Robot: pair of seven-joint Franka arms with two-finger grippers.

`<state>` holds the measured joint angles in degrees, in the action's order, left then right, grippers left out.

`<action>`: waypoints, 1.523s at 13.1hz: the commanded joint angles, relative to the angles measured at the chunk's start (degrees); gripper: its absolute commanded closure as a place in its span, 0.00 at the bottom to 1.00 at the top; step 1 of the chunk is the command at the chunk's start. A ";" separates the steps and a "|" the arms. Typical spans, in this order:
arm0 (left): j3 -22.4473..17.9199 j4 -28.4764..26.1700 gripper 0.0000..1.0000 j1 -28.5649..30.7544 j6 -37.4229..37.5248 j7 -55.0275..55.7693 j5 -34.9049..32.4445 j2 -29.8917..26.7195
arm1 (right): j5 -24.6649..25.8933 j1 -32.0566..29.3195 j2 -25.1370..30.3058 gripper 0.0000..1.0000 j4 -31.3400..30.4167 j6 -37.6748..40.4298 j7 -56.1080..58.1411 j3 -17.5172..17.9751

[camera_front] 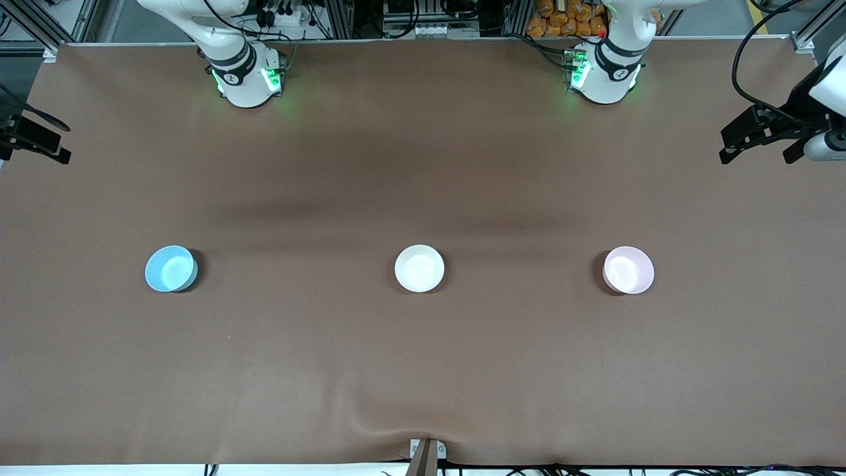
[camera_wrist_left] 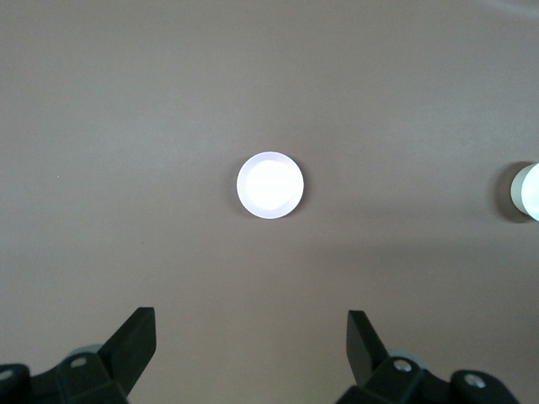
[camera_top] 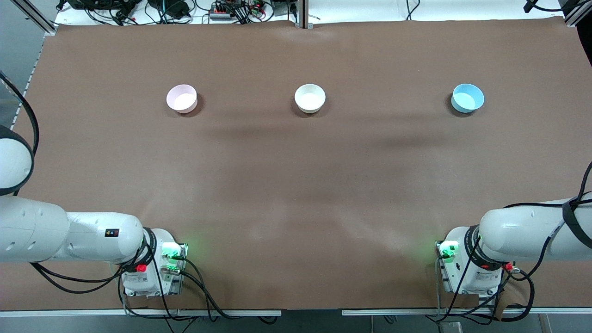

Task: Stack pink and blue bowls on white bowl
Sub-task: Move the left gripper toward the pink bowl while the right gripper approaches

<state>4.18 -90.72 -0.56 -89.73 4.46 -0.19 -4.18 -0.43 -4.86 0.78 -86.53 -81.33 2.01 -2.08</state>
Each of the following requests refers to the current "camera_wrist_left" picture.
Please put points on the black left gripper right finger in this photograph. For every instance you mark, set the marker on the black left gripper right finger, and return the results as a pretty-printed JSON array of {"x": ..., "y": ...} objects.
[{"x": 370, "y": 357}]

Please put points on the white bowl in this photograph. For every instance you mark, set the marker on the white bowl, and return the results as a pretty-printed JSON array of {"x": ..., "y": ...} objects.
[{"x": 528, "y": 191}]

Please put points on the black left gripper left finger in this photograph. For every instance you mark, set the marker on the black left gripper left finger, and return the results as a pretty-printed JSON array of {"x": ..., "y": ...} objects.
[{"x": 126, "y": 349}]

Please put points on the pink bowl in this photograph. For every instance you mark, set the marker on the pink bowl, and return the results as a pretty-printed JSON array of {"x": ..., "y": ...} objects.
[{"x": 269, "y": 185}]

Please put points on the brown table cover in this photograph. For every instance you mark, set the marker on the brown table cover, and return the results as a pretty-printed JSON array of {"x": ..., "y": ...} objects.
[{"x": 168, "y": 105}]

